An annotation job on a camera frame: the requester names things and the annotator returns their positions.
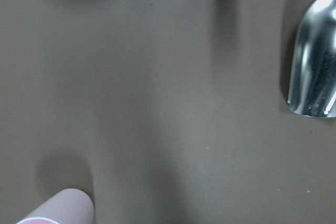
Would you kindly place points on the pink plastic cup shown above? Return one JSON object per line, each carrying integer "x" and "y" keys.
{"x": 67, "y": 206}

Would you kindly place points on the metal scoop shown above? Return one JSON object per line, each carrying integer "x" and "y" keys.
{"x": 312, "y": 79}

